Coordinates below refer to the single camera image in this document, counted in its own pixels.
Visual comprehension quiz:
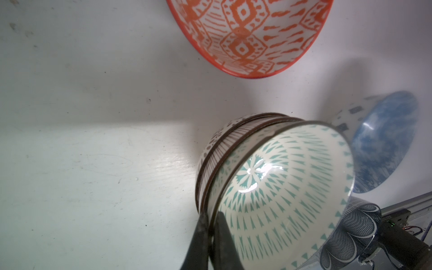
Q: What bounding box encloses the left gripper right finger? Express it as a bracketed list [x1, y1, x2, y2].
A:
[210, 211, 244, 270]

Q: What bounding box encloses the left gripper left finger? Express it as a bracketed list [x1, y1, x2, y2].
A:
[180, 212, 209, 270]

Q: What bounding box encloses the green triangle patterned bowl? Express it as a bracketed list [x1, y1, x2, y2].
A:
[207, 121, 355, 270]

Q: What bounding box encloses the pink striped bowl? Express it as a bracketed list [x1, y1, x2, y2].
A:
[200, 116, 302, 213]

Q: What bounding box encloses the dark navy flower bowl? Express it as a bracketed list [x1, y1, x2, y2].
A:
[319, 197, 381, 270]

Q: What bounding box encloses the blue damask patterned bowl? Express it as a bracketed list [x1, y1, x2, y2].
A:
[330, 91, 419, 194]

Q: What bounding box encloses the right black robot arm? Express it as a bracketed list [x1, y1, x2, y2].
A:
[358, 209, 432, 270]

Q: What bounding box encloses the red patterned bowl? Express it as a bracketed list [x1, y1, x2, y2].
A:
[167, 0, 333, 79]

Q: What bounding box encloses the aluminium mounting rail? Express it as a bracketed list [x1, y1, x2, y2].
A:
[381, 192, 432, 219]

